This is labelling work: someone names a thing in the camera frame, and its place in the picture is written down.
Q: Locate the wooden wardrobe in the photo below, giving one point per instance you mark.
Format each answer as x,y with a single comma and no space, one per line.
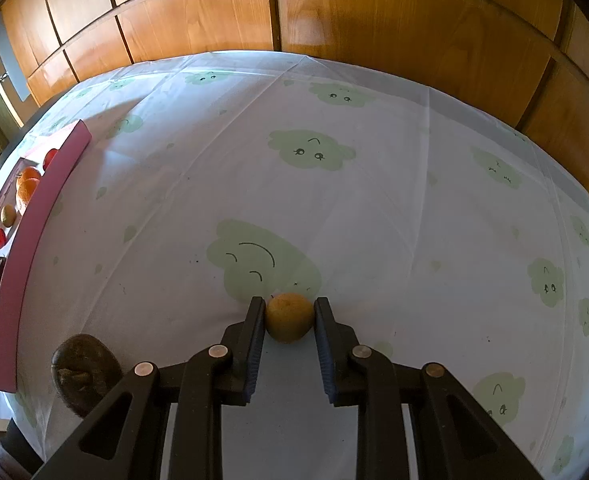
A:
374,20

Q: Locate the orange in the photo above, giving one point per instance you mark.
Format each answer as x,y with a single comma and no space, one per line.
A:
30,173
27,194

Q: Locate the white tablecloth with green prints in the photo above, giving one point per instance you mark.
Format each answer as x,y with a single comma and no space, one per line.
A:
399,210

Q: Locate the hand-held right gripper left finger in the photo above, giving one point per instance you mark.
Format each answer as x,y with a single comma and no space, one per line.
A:
257,350

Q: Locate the pink-rimmed white cardboard box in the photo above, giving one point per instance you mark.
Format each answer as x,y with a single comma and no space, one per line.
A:
34,240

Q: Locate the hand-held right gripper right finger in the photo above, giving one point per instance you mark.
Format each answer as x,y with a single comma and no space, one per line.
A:
324,350

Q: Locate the small yellow-green round fruit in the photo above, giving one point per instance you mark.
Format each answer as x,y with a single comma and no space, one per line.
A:
288,317
8,215

